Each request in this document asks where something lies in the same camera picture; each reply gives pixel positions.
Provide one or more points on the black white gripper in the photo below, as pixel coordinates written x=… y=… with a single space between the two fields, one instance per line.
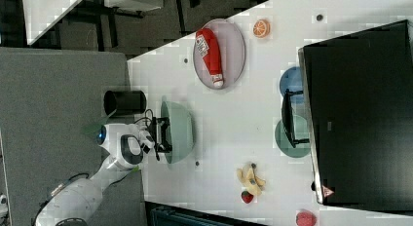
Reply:
x=162 y=125

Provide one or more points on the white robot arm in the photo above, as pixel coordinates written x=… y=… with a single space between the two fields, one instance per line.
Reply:
x=74 y=203

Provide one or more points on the grey round plate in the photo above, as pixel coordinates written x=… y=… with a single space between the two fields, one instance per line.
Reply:
x=232 y=50

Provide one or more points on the red ketchup bottle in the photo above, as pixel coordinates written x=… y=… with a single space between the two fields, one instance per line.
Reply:
x=208 y=48

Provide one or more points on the yellow banana bunch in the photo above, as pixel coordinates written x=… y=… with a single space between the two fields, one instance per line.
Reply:
x=249 y=180

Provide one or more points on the small red strawberry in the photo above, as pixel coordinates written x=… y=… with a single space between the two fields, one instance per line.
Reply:
x=246 y=197

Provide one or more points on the blue cup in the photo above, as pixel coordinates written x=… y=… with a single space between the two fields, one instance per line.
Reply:
x=291 y=80

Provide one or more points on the orange slice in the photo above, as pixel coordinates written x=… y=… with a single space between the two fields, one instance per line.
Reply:
x=261 y=28

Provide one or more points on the green cup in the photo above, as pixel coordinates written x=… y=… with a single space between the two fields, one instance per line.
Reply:
x=301 y=132

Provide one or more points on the white side table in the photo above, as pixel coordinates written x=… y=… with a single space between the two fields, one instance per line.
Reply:
x=41 y=15

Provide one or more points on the large red strawberry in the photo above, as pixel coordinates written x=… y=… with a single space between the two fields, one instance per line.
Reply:
x=305 y=218

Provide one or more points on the black toaster oven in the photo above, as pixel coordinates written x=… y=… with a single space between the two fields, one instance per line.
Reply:
x=357 y=91

